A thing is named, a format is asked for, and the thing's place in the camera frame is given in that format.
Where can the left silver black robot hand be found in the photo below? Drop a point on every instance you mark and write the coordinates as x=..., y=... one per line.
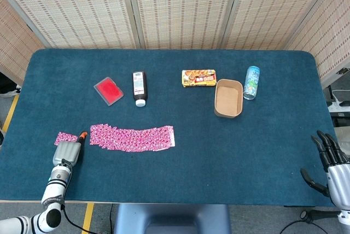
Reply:
x=67, y=150

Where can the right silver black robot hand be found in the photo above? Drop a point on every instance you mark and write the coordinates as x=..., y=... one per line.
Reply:
x=340, y=182

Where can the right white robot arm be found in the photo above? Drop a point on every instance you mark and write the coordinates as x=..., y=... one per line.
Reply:
x=345, y=221

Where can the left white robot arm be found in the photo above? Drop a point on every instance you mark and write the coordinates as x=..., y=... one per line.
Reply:
x=52, y=193

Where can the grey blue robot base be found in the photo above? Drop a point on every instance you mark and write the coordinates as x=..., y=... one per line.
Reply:
x=172, y=219

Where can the red box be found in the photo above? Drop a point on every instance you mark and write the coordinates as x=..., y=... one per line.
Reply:
x=108, y=91

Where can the black caster stand leg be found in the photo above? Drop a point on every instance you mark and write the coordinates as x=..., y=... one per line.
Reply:
x=314, y=214

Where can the white power strip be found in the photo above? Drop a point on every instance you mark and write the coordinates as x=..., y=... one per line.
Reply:
x=340, y=106

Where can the black and white shoe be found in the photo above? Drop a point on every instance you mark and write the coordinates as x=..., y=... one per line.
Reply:
x=9, y=89

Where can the dark bottle with white cap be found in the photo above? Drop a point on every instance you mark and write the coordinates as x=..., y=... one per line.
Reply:
x=139, y=87

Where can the blue felt table mat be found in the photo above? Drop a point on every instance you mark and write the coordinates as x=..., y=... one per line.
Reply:
x=175, y=168

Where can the woven bamboo screen panel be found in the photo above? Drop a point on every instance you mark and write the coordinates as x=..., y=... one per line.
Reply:
x=270, y=7
x=328, y=31
x=183, y=7
x=71, y=7
x=13, y=42

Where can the light blue drink can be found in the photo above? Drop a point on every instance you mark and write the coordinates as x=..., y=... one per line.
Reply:
x=251, y=83

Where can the brown paper bowl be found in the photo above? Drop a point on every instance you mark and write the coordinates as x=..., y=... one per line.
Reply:
x=228, y=98

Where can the yellow snack box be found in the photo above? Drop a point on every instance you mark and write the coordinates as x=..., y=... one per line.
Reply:
x=199, y=78

